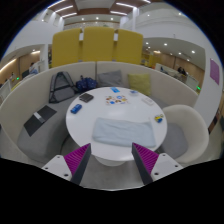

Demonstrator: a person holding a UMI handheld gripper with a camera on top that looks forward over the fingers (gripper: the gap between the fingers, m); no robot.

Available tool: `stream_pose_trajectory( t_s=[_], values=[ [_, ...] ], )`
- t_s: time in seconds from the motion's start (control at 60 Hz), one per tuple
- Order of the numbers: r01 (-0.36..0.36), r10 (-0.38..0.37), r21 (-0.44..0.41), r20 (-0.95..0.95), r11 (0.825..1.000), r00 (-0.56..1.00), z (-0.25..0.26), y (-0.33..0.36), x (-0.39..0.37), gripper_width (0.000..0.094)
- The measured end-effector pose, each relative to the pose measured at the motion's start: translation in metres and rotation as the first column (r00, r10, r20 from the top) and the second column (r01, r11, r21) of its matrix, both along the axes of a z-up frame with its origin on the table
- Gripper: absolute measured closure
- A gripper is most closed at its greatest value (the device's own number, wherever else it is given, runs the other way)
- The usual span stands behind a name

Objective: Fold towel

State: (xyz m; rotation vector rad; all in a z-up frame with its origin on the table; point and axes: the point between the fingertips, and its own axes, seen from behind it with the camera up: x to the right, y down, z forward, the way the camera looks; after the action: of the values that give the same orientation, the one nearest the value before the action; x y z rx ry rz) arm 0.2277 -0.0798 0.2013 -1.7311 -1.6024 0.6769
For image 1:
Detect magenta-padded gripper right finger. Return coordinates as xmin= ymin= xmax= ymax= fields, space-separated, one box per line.
xmin=131 ymin=142 xmax=184 ymax=185

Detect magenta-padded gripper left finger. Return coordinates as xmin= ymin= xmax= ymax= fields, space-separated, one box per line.
xmin=41 ymin=143 xmax=92 ymax=186

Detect light blue towel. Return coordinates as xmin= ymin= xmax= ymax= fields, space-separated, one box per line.
xmin=91 ymin=117 xmax=158 ymax=148

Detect grey armchair seat cushion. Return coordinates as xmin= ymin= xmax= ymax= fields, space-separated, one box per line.
xmin=165 ymin=122 xmax=189 ymax=160

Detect yellow blue toy figure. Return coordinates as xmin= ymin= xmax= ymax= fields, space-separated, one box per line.
xmin=153 ymin=113 xmax=165 ymax=124

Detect small blue box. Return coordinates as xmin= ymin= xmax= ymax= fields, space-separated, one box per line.
xmin=70 ymin=103 xmax=83 ymax=115

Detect white armchair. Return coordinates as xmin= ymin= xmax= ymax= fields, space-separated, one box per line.
xmin=156 ymin=104 xmax=210 ymax=164

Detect flat white box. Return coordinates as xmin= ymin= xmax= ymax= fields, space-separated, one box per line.
xmin=141 ymin=96 xmax=155 ymax=106

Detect dark grey wallet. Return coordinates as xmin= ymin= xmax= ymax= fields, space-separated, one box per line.
xmin=78 ymin=92 xmax=95 ymax=103

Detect colourful sticker sheet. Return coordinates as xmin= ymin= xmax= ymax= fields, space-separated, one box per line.
xmin=104 ymin=95 xmax=130 ymax=106

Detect grey mesh backpack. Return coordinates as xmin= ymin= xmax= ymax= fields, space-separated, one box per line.
xmin=48 ymin=71 xmax=78 ymax=104

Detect navy patterned bag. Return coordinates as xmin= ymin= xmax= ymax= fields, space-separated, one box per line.
xmin=75 ymin=75 xmax=99 ymax=93

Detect yellow-green cushion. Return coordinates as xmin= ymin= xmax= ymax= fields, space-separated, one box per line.
xmin=127 ymin=72 xmax=152 ymax=97

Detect curved beige sofa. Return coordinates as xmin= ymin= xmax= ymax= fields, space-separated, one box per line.
xmin=0 ymin=60 xmax=200 ymax=164

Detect person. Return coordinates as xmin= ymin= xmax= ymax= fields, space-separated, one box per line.
xmin=177 ymin=66 xmax=188 ymax=76

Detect ceiling lights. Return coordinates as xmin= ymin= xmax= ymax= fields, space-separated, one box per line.
xmin=46 ymin=0 xmax=153 ymax=19

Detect magenta wall poster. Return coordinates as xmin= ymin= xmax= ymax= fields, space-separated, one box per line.
xmin=209 ymin=58 xmax=221 ymax=86

